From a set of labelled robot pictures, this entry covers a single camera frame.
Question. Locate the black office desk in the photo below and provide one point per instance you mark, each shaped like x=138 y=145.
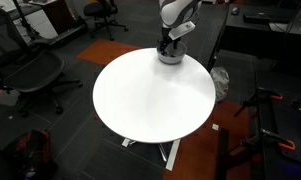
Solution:
x=243 y=36

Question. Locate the white table base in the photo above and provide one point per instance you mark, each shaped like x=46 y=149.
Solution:
x=173 y=155

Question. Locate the black keyboard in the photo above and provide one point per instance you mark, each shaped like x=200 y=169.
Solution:
x=256 y=18

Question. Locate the brown wooden cabinet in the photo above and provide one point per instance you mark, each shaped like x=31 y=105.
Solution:
x=60 y=15

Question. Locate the white plastic floor base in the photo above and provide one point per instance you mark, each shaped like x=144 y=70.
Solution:
x=3 y=99

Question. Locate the black robot stand platform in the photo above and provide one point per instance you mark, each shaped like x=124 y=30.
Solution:
x=290 y=130

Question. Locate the red and black backpack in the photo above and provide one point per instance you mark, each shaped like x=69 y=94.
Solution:
x=33 y=153

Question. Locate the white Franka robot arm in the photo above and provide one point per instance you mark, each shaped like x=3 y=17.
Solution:
x=176 y=11

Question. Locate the white paper scrap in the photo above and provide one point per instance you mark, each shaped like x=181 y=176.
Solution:
x=215 y=127

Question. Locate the black kick scooter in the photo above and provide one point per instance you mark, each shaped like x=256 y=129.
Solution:
x=61 y=35

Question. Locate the grey computer mouse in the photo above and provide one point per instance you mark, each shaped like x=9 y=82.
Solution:
x=235 y=10

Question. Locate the grey bowl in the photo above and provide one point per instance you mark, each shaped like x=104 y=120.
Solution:
x=171 y=59

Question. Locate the black upright post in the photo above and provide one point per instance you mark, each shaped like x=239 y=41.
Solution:
x=223 y=153

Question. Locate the black swivel office chair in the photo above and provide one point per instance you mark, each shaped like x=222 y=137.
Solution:
x=96 y=9

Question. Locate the white plastic bag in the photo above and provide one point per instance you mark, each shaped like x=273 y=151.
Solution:
x=220 y=81

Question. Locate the black mesh office chair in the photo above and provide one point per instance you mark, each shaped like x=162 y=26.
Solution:
x=33 y=71

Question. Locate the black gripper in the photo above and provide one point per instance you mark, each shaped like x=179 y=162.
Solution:
x=166 y=41

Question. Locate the white cabinet desk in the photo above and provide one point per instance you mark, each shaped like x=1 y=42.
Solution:
x=40 y=23

